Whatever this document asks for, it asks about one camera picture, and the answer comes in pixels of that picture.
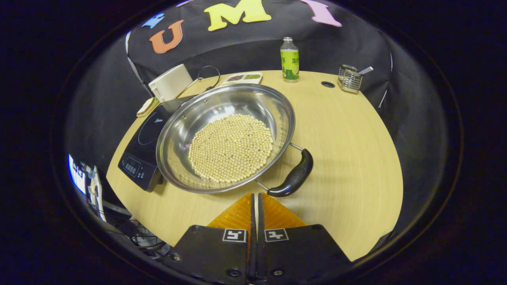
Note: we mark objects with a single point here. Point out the black induction cooktop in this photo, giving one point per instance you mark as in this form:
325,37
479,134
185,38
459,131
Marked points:
138,154

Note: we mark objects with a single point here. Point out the white device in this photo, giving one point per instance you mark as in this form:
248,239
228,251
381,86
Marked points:
96,194

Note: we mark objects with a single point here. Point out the pile of soybeans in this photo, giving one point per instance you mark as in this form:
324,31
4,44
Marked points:
231,148

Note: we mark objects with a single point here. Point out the bread slice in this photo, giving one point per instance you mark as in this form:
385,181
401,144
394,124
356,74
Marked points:
146,107

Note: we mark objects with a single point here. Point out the lit computer screen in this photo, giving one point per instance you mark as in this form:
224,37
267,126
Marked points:
76,174

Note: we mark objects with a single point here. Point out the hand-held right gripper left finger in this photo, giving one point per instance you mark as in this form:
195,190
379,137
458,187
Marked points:
216,249

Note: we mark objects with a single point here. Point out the white toaster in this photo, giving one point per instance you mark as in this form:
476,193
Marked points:
172,83

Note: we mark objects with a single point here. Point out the black backdrop cloth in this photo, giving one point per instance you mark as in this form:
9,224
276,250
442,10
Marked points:
245,47

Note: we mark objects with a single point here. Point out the metal spoon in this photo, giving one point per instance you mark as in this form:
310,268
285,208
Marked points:
366,70

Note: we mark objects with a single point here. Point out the white divided dish with beans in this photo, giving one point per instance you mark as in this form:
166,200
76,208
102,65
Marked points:
241,78

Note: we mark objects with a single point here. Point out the green label drink bottle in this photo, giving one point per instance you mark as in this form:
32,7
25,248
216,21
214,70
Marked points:
290,63

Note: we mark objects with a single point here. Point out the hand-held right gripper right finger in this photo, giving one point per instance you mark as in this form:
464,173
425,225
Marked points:
301,249

